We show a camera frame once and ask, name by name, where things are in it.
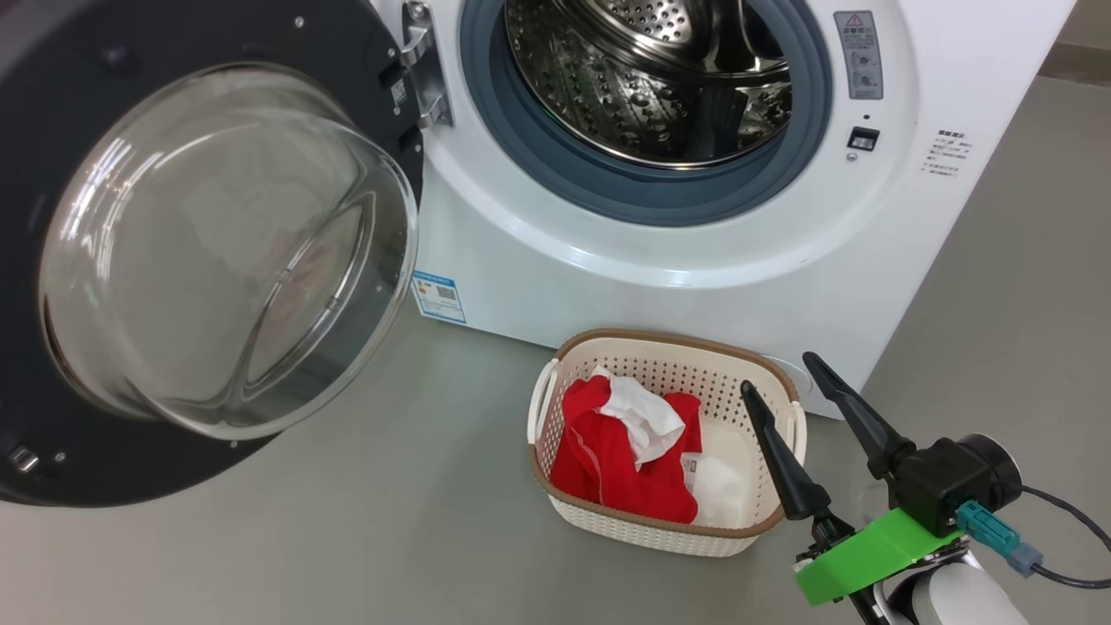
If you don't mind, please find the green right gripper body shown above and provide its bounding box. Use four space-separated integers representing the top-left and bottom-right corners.
794 508 964 607

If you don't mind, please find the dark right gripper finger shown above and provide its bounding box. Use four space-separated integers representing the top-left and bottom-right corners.
740 380 832 522
803 352 917 478

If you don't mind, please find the white garment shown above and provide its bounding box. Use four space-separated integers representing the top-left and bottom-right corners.
592 365 687 470

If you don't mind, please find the red garment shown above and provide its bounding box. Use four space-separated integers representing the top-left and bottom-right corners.
549 375 704 525

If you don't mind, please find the cream perforated basket brown rim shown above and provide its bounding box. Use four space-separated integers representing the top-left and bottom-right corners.
527 328 808 558

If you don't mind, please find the white front-load washing machine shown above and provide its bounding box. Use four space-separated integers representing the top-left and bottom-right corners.
369 0 1077 422

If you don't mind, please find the grey rubber door gasket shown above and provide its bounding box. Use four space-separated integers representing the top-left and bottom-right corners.
458 0 834 228

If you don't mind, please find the metal door hinge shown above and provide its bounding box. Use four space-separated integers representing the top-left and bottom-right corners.
401 0 454 129

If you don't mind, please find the round white filter cover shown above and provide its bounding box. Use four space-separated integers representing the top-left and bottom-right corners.
764 354 817 398

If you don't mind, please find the grey warning label sticker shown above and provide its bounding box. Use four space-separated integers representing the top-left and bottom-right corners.
833 10 884 101

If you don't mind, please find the blue energy label sticker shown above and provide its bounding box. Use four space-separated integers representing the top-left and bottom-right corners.
411 270 467 326

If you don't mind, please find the stainless steel washer drum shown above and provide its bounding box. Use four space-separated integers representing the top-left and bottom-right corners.
503 0 795 170

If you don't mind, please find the grey-brown baseboard strip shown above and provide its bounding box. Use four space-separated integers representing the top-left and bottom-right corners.
1037 42 1111 88

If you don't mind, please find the teal right camera connector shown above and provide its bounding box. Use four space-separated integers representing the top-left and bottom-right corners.
955 500 1044 578

